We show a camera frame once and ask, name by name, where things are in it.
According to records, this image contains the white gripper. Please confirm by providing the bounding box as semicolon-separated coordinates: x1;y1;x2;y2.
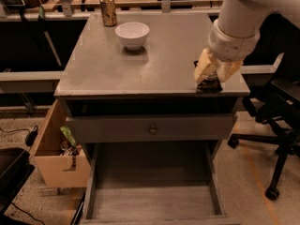
194;23;260;84

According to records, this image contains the black rxbar chocolate wrapper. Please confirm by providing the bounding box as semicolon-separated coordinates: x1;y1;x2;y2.
194;60;222;94

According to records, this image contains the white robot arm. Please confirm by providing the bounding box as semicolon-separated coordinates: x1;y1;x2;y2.
194;0;300;84

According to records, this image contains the closed grey top drawer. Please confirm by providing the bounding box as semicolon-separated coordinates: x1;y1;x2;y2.
66;113;236;143

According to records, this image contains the round metal drawer knob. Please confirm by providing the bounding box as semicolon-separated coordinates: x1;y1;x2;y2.
149;127;158;135

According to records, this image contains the grey wooden drawer cabinet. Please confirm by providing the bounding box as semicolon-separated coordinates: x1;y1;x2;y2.
53;12;251;225

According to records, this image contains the open grey middle drawer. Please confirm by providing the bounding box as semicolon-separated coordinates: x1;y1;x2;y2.
81;142;240;225

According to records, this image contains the black office chair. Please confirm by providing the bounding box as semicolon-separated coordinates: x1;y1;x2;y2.
228;14;300;201

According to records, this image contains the white ceramic bowl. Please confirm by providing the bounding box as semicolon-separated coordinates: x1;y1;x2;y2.
115;22;150;50

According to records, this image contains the gold soda can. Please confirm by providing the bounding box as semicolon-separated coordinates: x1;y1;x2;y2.
99;0;117;27

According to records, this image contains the green packet in box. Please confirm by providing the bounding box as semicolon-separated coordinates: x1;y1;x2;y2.
60;126;76;147

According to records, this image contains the light wooden box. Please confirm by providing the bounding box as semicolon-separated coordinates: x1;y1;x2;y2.
33;100;90;188

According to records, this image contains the black power adapter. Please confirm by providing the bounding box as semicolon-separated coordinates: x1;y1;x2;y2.
25;126;38;146

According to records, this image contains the black bin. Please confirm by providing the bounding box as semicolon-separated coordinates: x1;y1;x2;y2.
0;147;35;214

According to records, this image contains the grey metal rail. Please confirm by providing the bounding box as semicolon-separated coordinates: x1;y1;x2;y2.
0;71;63;94

